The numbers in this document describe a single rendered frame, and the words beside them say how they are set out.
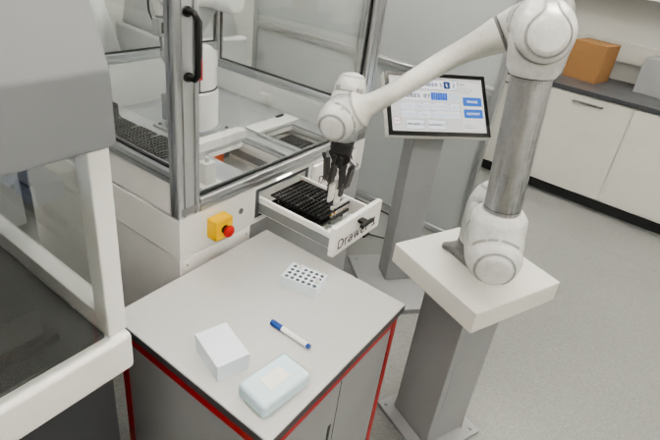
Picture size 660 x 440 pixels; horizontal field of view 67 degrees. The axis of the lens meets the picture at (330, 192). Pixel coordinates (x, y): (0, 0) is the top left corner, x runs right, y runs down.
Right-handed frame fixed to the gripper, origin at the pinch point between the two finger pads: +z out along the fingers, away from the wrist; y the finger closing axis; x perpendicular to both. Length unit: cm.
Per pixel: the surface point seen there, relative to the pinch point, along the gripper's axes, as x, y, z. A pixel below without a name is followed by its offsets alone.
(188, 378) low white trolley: 71, -11, 20
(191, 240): 41.8, 23.0, 10.9
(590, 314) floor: -148, -89, 95
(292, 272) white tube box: 25.5, -4.9, 16.6
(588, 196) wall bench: -288, -57, 85
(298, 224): 11.9, 5.0, 9.5
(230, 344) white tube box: 60, -14, 15
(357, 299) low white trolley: 17.8, -24.9, 19.7
